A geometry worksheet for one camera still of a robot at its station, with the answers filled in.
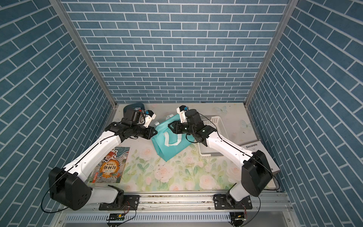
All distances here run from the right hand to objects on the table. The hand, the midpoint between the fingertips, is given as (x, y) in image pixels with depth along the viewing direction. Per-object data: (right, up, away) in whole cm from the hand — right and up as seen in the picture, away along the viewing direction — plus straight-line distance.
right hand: (171, 125), depth 77 cm
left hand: (-7, -4, +2) cm, 8 cm away
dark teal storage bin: (-41, +11, +41) cm, 59 cm away
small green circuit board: (-27, -47, -5) cm, 54 cm away
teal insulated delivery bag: (-2, -11, +4) cm, 12 cm away
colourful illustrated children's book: (-37, -26, +7) cm, 46 cm away
